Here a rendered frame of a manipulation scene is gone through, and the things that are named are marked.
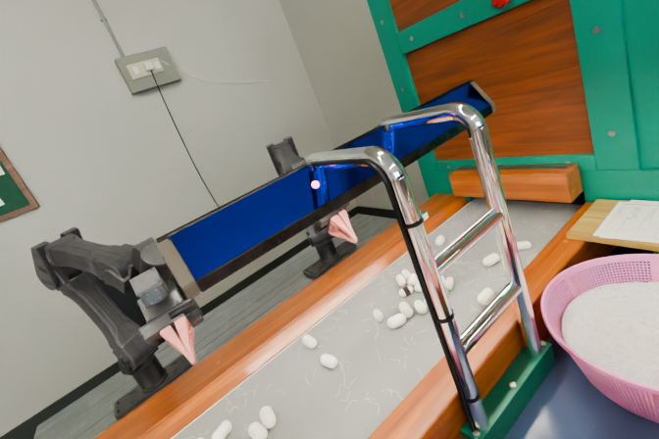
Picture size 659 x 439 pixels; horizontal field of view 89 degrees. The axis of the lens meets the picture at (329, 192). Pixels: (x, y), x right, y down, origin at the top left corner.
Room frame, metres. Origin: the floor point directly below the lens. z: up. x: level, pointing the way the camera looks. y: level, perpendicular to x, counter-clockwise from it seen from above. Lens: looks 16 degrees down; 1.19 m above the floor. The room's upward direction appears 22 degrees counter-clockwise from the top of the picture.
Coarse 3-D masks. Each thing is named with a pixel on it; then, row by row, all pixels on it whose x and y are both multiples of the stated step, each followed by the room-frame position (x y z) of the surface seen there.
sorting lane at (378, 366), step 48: (432, 240) 0.80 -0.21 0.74; (480, 240) 0.71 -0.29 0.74; (528, 240) 0.64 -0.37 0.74; (384, 288) 0.68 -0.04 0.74; (480, 288) 0.56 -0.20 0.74; (336, 336) 0.58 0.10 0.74; (384, 336) 0.53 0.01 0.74; (432, 336) 0.49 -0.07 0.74; (240, 384) 0.56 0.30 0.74; (288, 384) 0.51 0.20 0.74; (336, 384) 0.47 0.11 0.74; (384, 384) 0.43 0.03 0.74; (192, 432) 0.49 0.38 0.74; (240, 432) 0.45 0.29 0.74; (288, 432) 0.42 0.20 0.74; (336, 432) 0.39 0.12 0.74
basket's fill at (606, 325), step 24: (600, 288) 0.46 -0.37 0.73; (624, 288) 0.44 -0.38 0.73; (648, 288) 0.43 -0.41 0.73; (576, 312) 0.43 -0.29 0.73; (600, 312) 0.41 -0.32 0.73; (624, 312) 0.40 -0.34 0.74; (648, 312) 0.39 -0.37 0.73; (576, 336) 0.40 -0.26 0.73; (600, 336) 0.38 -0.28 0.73; (624, 336) 0.36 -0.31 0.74; (648, 336) 0.35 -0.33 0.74; (600, 360) 0.35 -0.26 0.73; (624, 360) 0.33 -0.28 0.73; (648, 360) 0.32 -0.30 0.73; (648, 384) 0.30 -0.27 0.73
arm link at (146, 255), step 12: (144, 240) 0.63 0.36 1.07; (132, 252) 0.61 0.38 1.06; (144, 252) 0.60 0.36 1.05; (156, 252) 0.61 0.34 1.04; (132, 264) 0.62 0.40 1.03; (144, 264) 0.58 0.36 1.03; (156, 264) 0.58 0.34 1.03; (108, 276) 0.64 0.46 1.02; (120, 276) 0.62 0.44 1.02; (132, 276) 0.63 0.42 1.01; (168, 276) 0.61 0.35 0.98; (120, 288) 0.63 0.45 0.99
